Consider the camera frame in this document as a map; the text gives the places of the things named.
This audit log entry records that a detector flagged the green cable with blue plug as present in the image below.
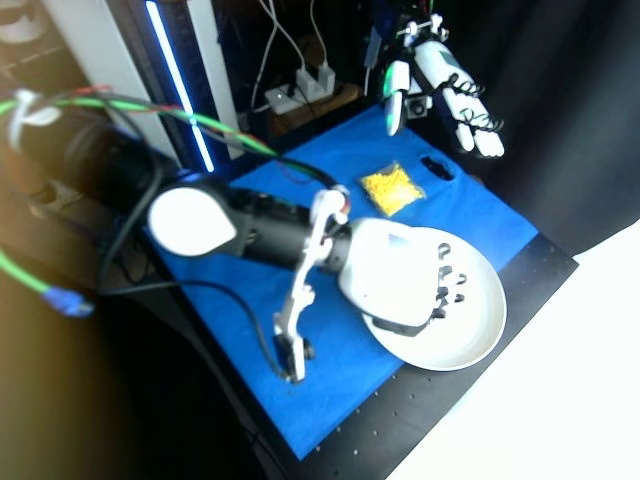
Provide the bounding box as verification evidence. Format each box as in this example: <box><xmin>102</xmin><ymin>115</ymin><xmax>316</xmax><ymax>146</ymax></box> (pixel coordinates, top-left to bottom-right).
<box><xmin>0</xmin><ymin>248</ymin><xmax>96</xmax><ymax>319</ymax></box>

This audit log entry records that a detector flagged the white round plate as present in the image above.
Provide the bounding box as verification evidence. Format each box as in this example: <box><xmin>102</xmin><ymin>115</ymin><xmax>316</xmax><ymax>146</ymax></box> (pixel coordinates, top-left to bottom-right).
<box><xmin>359</xmin><ymin>227</ymin><xmax>509</xmax><ymax>373</ymax></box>

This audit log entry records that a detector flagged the blue cloth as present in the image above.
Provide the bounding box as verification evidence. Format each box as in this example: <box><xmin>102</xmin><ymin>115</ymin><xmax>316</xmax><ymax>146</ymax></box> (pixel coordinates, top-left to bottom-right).
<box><xmin>144</xmin><ymin>105</ymin><xmax>540</xmax><ymax>461</ymax></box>

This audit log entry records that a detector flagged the black curtain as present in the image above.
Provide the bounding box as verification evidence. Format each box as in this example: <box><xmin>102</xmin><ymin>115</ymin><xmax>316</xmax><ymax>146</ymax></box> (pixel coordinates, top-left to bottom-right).
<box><xmin>449</xmin><ymin>0</ymin><xmax>640</xmax><ymax>256</ymax></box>

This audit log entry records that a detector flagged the white column with blue light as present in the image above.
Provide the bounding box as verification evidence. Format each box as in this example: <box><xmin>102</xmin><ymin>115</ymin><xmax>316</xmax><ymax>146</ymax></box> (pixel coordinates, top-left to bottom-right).
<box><xmin>42</xmin><ymin>0</ymin><xmax>246</xmax><ymax>174</ymax></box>

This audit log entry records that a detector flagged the yellow sponge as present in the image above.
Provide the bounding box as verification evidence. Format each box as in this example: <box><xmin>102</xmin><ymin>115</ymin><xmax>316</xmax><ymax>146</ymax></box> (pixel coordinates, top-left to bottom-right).
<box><xmin>359</xmin><ymin>160</ymin><xmax>426</xmax><ymax>217</ymax></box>

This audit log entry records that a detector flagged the white plug adapter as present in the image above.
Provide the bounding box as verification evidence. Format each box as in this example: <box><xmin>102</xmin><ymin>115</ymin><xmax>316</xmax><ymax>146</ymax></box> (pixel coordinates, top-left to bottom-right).
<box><xmin>294</xmin><ymin>62</ymin><xmax>337</xmax><ymax>100</ymax></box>

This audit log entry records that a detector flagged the brown cardboard box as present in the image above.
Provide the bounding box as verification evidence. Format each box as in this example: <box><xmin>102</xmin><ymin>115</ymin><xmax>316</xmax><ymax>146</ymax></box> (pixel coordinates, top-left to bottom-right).
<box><xmin>267</xmin><ymin>82</ymin><xmax>361</xmax><ymax>139</ymax></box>

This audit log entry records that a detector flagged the small wrist camera box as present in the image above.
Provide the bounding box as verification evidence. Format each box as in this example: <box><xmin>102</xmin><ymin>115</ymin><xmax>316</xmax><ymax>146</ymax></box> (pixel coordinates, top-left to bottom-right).
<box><xmin>406</xmin><ymin>94</ymin><xmax>434</xmax><ymax>121</ymax></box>

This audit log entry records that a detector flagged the white power strip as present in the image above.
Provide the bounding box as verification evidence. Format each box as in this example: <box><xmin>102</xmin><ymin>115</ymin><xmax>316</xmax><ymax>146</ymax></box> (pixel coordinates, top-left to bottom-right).
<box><xmin>264</xmin><ymin>84</ymin><xmax>314</xmax><ymax>115</ymax></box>

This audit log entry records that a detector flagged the white cable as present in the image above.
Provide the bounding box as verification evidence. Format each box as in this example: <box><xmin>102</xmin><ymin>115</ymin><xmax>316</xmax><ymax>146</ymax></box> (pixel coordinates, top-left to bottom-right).
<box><xmin>267</xmin><ymin>0</ymin><xmax>306</xmax><ymax>71</ymax></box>
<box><xmin>249</xmin><ymin>24</ymin><xmax>281</xmax><ymax>112</ymax></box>
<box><xmin>308</xmin><ymin>0</ymin><xmax>329</xmax><ymax>66</ymax></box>

